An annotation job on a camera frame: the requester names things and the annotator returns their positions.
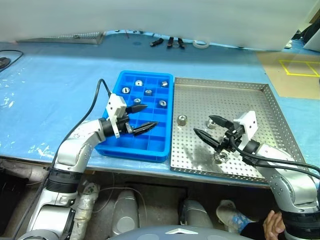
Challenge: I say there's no flat perforated metal panel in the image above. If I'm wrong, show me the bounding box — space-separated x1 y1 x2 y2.
16 31 106 45

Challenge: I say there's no thin black cable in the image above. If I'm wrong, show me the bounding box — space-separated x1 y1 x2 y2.
0 49 25 73

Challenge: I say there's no white tape ring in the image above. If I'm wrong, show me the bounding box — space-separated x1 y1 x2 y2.
192 39 210 50

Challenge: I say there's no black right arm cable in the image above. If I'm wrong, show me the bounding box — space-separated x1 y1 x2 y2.
228 136 320 181

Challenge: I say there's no grey hull with white chevron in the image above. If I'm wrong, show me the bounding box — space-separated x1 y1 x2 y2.
107 224 241 240

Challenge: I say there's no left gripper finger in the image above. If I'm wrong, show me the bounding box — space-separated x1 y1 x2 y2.
124 104 149 115
131 121 159 137

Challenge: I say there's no brown cardboard sheet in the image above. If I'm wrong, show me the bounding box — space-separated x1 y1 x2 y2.
256 51 320 101

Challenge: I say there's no person's bare hand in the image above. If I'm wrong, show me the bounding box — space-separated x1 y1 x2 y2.
263 209 286 240

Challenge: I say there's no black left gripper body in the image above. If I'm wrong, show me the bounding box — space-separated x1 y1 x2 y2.
116 112 135 135

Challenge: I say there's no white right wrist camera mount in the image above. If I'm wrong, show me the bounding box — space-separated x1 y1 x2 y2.
232 110 258 151

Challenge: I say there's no black round disc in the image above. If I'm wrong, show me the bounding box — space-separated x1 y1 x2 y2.
0 56 11 71

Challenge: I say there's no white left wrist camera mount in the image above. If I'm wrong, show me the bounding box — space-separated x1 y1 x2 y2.
105 93 128 139

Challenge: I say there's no grey rounded shell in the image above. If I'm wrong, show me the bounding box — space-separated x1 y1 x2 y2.
109 188 140 237
178 198 215 228

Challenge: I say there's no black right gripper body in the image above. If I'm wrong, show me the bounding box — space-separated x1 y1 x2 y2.
216 124 245 153

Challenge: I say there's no white sneaker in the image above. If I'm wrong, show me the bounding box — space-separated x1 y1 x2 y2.
216 199 256 233

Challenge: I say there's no perforated metal tray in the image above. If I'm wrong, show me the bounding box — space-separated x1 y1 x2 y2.
169 76 311 183

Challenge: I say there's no blue compartment tray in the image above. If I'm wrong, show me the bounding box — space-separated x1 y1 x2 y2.
94 70 175 163

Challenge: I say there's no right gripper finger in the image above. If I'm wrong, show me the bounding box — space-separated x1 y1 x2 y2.
193 127 223 151
208 114 236 131

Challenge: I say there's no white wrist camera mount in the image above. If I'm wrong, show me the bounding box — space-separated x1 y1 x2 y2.
105 93 128 139
232 110 258 151

